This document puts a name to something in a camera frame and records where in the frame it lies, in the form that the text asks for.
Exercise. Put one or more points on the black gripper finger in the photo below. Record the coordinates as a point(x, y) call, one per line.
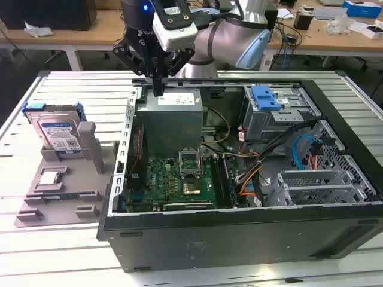
point(179, 61)
point(125, 51)

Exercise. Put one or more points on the hard disk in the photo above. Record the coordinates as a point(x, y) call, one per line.
point(57, 128)

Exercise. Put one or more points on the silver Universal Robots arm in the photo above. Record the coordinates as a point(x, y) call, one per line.
point(221, 36)

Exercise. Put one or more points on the grey disk bay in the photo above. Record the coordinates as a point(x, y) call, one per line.
point(311, 191)

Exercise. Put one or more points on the wooden desk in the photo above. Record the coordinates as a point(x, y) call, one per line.
point(98, 36)

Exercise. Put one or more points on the grey power supply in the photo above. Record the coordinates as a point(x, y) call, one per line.
point(170, 119)

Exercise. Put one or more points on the large black box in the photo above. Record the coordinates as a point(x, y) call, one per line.
point(60, 15)

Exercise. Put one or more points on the crumpled white paper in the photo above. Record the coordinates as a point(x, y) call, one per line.
point(37, 30)

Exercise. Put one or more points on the blue plastic drive latch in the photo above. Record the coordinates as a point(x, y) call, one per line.
point(263, 98)

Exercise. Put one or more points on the grey optical drive cage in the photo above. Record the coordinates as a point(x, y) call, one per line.
point(263, 125)

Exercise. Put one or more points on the white paper sheet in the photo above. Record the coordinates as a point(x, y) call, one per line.
point(285, 14)

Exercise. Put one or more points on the green motherboard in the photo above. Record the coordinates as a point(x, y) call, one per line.
point(161, 179)

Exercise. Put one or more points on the black RAM slot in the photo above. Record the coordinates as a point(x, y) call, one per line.
point(217, 182)

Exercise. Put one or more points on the CPU socket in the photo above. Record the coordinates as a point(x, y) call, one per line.
point(192, 187)

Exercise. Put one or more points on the green RAM stick with label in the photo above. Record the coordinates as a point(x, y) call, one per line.
point(229, 182)

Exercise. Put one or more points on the grey parts rack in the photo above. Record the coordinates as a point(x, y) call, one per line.
point(74, 185)

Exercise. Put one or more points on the black expansion card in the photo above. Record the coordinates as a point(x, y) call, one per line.
point(188, 205)

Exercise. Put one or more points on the silver CPU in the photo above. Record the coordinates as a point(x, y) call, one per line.
point(49, 178)

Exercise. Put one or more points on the flat grey box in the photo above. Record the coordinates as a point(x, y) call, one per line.
point(329, 12)

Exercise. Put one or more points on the clear plastic bag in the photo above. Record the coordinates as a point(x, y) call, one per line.
point(338, 25)

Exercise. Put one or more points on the black PC case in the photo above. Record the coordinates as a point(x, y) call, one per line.
point(239, 239)

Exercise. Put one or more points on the blue cardboard box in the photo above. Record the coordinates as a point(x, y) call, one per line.
point(362, 10)

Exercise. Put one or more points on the white phone box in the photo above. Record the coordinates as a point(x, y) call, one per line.
point(372, 32)

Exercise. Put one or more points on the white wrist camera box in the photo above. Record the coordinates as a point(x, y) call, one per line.
point(179, 39)

